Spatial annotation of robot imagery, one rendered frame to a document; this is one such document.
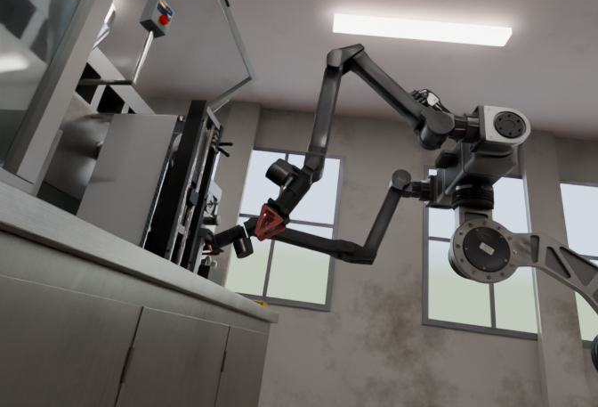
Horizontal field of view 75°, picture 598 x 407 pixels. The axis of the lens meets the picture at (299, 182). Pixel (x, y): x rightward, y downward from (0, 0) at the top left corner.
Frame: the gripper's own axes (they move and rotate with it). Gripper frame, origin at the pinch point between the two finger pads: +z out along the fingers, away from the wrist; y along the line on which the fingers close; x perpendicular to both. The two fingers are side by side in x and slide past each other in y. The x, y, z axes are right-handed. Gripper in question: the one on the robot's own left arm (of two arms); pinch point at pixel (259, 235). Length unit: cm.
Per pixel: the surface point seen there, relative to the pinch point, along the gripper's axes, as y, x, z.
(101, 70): -8, -86, -14
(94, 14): 59, -26, -3
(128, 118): -9, -64, -6
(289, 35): -132, -119, -157
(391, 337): -238, 75, -32
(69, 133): -6, -73, 10
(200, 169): -7.4, -30.3, -6.2
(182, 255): -11.5, -17.6, 16.8
